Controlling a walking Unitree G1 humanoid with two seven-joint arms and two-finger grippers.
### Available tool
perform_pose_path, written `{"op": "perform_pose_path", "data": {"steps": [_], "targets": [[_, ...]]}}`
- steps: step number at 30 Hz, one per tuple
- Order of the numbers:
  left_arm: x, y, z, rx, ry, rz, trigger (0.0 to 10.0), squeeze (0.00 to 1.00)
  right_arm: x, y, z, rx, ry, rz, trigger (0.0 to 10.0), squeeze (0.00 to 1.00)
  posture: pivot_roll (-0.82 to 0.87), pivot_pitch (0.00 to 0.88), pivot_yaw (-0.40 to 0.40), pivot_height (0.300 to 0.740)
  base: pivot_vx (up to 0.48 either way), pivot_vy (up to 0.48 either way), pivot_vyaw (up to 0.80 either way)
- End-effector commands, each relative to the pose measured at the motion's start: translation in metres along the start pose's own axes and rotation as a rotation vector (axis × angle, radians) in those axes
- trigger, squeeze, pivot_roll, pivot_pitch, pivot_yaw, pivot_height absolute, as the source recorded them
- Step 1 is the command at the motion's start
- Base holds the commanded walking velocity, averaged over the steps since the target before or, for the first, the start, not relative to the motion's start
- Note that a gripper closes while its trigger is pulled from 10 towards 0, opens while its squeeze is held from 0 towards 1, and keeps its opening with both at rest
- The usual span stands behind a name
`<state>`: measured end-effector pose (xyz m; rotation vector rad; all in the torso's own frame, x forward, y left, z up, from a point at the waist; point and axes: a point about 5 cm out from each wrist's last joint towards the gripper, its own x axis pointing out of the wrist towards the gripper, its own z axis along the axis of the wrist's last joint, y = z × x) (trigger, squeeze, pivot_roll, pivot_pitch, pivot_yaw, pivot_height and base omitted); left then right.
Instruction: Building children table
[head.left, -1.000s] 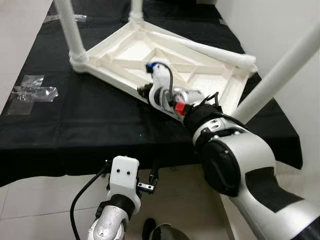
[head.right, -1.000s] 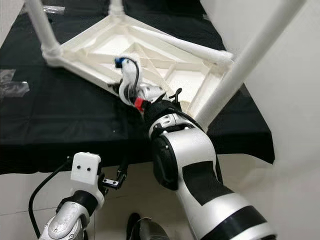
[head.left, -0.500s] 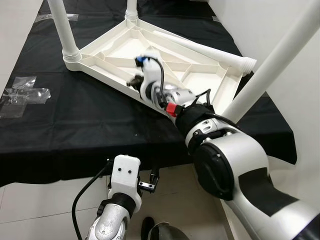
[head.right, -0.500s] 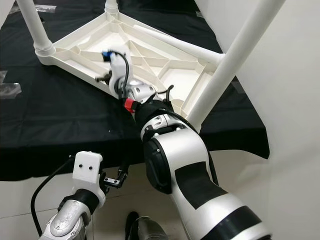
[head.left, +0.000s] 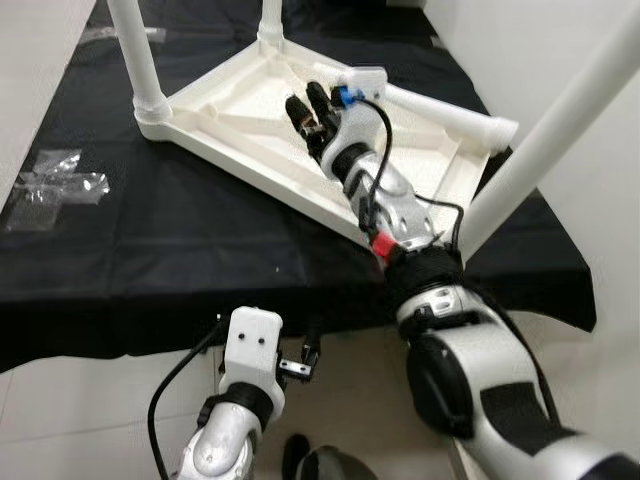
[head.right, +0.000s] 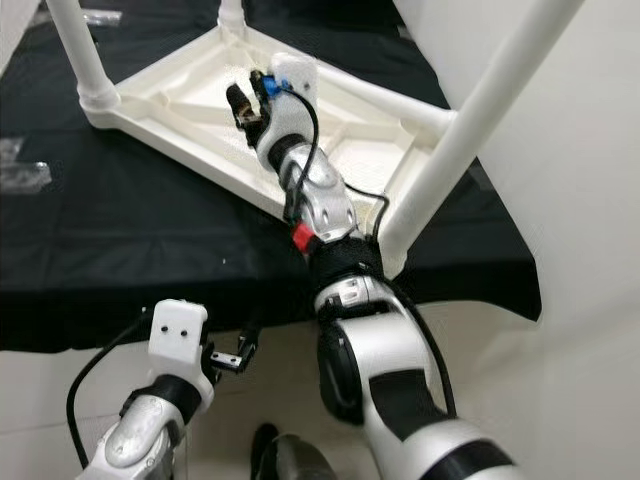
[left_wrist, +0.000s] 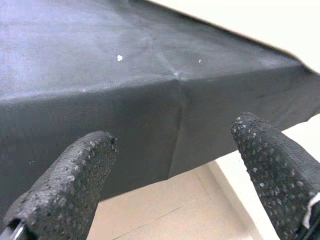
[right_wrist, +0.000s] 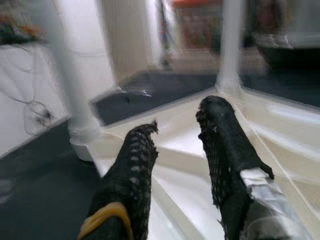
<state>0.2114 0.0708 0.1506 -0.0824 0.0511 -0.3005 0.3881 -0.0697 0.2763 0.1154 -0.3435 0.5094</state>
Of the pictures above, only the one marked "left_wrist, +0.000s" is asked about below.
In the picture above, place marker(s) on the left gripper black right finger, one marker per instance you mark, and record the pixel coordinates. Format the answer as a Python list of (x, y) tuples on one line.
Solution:
[(280, 180)]

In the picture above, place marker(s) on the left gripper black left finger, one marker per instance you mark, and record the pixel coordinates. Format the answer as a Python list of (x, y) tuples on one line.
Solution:
[(62, 195)]

